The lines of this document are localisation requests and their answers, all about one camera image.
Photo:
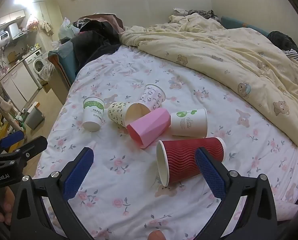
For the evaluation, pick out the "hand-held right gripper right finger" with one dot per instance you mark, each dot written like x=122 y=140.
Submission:
x=211 y=175

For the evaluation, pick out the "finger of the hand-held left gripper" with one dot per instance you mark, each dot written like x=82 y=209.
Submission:
x=12 y=139
x=32 y=147

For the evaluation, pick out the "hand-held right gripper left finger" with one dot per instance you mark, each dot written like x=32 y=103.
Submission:
x=78 y=173

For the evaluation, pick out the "red ribbed paper cup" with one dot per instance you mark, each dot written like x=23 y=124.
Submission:
x=181 y=158

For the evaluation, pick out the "white cup green globe print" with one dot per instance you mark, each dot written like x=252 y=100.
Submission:
x=189 y=123

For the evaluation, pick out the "white cup green leaf print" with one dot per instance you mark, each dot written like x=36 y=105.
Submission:
x=94 y=115

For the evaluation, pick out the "cream cup panda print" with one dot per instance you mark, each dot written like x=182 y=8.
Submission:
x=119 y=113

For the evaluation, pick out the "pink faceted cup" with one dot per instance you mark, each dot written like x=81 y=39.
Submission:
x=149 y=127

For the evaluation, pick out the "white cup pink cat print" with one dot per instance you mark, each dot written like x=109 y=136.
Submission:
x=152 y=96

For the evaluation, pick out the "person's left hand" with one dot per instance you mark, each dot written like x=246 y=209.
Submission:
x=3 y=211

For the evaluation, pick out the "person's right hand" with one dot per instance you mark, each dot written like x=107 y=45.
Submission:
x=157 y=235

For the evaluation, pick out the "grey trash bin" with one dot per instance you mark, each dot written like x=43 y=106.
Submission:
x=35 y=117

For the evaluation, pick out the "white base cabinet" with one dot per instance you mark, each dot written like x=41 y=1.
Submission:
x=18 y=82

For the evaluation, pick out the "cardboard box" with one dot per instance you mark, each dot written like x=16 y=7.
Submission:
x=45 y=86

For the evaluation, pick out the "white washing machine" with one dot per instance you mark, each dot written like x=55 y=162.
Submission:
x=36 y=65

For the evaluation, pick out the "silver range hood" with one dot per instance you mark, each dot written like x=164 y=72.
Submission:
x=15 y=31

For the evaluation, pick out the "hanging beige towel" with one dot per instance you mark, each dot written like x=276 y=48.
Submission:
x=46 y=27

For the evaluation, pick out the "white plastic bag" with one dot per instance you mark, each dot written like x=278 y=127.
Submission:
x=66 y=30

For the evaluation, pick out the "black clothing pile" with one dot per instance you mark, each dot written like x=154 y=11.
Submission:
x=96 y=42

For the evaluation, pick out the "cream bear print blanket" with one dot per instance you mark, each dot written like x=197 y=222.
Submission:
x=214 y=52

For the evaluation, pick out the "striped garment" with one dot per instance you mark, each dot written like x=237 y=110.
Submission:
x=291 y=54

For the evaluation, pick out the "maroon garment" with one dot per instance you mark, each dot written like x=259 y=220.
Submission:
x=109 y=20

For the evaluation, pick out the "dark garment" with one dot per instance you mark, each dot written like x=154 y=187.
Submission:
x=281 y=40

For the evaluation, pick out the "blue headboard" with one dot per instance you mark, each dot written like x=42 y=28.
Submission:
x=235 y=23

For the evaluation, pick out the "patterned dark clothes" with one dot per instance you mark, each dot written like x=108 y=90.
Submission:
x=204 y=13

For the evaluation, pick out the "blue bed frame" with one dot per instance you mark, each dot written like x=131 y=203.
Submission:
x=64 y=63

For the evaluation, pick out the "white wall cabinets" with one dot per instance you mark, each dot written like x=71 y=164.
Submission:
x=10 y=17

